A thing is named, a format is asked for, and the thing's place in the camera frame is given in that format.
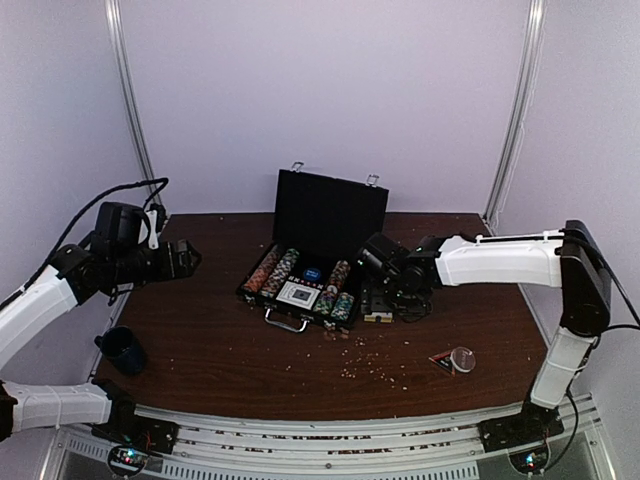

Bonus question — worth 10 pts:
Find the blue small blind button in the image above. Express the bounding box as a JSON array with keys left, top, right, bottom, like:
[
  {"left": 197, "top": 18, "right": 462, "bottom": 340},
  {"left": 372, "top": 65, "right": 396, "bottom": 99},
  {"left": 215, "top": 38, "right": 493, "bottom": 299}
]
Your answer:
[{"left": 302, "top": 267, "right": 323, "bottom": 283}]

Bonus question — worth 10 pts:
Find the white playing card box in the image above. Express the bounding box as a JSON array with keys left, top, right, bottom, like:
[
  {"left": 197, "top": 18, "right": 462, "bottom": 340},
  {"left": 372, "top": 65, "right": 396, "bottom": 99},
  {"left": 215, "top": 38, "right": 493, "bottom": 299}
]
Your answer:
[{"left": 276, "top": 281, "right": 321, "bottom": 310}]

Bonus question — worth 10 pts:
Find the green blue chip row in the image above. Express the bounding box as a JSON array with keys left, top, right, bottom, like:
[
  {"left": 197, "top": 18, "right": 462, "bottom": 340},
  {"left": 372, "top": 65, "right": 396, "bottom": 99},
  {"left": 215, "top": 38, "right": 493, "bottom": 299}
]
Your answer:
[{"left": 313, "top": 286, "right": 339, "bottom": 315}]

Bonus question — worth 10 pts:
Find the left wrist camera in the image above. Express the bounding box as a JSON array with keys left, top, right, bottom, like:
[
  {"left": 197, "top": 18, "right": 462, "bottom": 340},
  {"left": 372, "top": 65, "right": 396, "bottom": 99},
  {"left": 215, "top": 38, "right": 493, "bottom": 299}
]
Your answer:
[{"left": 90, "top": 202, "right": 166, "bottom": 257}]

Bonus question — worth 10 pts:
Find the orange chip row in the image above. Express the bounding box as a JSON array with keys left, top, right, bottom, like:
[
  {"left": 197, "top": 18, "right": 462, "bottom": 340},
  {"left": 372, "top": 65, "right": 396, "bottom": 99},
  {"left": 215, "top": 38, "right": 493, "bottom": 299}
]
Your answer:
[{"left": 242, "top": 252, "right": 280, "bottom": 293}]

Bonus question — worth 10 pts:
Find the right back chip row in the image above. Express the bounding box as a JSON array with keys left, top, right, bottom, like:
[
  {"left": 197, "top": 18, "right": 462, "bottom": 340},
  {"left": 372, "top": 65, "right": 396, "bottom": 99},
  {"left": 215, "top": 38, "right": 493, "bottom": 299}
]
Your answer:
[{"left": 328, "top": 260, "right": 351, "bottom": 291}]

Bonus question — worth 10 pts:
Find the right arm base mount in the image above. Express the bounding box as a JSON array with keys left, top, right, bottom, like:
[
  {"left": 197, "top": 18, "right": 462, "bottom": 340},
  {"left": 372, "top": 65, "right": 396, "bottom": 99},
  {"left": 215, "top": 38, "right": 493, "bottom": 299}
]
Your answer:
[{"left": 477, "top": 401, "right": 565, "bottom": 452}]

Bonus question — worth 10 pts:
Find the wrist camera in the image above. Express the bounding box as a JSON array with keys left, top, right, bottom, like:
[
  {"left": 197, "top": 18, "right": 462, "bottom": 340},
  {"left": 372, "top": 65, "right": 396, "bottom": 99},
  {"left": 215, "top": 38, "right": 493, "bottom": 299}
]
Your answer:
[
  {"left": 357, "top": 233, "right": 409, "bottom": 280},
  {"left": 90, "top": 202, "right": 166, "bottom": 257}
]

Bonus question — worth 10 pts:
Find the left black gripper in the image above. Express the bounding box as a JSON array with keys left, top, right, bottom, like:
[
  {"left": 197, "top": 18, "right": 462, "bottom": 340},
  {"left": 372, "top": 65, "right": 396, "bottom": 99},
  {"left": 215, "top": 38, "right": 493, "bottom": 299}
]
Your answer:
[{"left": 110, "top": 238, "right": 200, "bottom": 284}]

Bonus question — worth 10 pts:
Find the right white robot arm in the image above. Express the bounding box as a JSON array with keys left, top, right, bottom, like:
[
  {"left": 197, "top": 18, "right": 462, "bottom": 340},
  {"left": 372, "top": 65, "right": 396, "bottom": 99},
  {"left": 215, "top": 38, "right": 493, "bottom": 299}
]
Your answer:
[{"left": 356, "top": 220, "right": 612, "bottom": 442}]

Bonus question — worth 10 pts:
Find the yellow blue card deck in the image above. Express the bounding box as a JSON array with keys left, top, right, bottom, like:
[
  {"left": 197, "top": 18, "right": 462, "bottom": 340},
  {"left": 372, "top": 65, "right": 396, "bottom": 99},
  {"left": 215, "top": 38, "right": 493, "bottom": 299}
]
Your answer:
[{"left": 363, "top": 311, "right": 395, "bottom": 324}]

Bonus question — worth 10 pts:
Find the teal chip row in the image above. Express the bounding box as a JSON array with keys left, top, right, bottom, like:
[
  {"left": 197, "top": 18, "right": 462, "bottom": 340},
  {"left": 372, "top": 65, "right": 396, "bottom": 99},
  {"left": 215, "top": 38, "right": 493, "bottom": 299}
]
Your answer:
[{"left": 330, "top": 292, "right": 355, "bottom": 322}]

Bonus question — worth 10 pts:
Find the grey chip row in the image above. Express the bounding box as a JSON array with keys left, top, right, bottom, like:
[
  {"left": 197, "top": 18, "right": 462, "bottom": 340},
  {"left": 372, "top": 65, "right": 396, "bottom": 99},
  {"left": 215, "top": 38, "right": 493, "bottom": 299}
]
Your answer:
[{"left": 260, "top": 248, "right": 300, "bottom": 298}]

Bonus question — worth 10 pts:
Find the right aluminium frame post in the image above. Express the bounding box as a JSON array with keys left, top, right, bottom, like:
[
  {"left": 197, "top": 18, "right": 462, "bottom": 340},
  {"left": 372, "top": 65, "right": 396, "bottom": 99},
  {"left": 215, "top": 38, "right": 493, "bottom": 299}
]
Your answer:
[{"left": 483, "top": 0, "right": 546, "bottom": 231}]

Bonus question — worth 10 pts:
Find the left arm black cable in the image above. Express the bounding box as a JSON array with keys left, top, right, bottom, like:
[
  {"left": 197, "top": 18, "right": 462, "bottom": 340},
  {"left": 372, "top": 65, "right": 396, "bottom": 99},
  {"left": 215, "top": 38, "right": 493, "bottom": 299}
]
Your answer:
[{"left": 19, "top": 177, "right": 170, "bottom": 296}]

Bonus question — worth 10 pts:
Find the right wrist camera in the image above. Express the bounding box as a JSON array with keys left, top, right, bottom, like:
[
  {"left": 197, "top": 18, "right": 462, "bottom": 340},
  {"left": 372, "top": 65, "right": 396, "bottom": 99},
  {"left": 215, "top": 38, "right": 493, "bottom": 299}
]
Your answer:
[{"left": 357, "top": 233, "right": 409, "bottom": 280}]

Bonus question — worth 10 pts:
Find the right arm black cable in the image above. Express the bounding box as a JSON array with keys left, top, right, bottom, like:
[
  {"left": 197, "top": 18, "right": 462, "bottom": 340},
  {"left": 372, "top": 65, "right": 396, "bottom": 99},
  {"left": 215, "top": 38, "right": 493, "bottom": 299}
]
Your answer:
[{"left": 559, "top": 229, "right": 640, "bottom": 451}]

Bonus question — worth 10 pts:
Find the front aluminium rail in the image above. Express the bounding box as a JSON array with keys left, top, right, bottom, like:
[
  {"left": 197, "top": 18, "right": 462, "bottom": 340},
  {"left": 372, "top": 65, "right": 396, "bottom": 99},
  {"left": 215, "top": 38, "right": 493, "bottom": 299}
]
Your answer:
[{"left": 49, "top": 394, "right": 601, "bottom": 480}]

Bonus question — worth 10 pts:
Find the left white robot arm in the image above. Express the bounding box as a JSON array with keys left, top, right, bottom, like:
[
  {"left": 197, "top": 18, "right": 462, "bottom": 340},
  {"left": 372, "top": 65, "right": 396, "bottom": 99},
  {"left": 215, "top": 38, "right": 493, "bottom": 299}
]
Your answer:
[{"left": 1, "top": 240, "right": 203, "bottom": 444}]

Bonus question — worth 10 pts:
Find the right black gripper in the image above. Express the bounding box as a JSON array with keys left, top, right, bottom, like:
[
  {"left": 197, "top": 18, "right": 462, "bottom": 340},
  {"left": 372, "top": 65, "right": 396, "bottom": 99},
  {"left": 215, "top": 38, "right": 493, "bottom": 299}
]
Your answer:
[{"left": 362, "top": 279, "right": 428, "bottom": 316}]

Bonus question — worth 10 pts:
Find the red black triangular card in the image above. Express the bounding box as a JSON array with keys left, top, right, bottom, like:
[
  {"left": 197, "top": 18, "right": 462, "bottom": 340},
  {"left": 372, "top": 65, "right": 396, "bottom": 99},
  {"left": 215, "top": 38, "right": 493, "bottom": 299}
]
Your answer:
[{"left": 429, "top": 351, "right": 456, "bottom": 376}]

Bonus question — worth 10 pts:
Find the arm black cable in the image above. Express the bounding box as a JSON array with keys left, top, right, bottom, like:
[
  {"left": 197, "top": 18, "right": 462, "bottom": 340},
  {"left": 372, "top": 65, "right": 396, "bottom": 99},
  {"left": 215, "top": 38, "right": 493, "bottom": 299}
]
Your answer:
[
  {"left": 559, "top": 229, "right": 640, "bottom": 451},
  {"left": 19, "top": 177, "right": 170, "bottom": 296}
]

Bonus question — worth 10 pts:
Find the dark blue mug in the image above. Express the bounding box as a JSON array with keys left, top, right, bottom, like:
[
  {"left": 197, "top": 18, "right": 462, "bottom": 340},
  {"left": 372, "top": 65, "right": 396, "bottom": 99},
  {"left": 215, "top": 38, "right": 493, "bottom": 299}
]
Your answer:
[{"left": 94, "top": 326, "right": 147, "bottom": 376}]

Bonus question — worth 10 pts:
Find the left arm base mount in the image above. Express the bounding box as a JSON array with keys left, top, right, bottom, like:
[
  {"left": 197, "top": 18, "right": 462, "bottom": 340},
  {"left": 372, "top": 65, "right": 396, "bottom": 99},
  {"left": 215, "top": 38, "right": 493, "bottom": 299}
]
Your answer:
[{"left": 91, "top": 379, "right": 179, "bottom": 454}]

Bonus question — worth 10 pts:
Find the aluminium frame post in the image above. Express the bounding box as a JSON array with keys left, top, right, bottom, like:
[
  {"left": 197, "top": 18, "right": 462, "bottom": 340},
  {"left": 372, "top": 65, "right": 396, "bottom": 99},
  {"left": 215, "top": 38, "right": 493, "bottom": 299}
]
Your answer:
[
  {"left": 483, "top": 0, "right": 546, "bottom": 231},
  {"left": 104, "top": 0, "right": 156, "bottom": 180}
]

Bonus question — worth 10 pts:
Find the black poker set case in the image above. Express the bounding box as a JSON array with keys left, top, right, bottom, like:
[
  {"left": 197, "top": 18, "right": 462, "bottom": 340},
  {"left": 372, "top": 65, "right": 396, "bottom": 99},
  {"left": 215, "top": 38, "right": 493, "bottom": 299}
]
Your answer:
[{"left": 236, "top": 166, "right": 389, "bottom": 333}]

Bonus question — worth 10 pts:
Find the left aluminium frame post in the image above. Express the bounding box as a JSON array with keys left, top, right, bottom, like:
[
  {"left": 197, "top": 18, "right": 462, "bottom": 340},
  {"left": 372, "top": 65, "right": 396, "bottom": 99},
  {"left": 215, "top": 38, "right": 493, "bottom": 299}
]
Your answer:
[{"left": 104, "top": 0, "right": 156, "bottom": 180}]

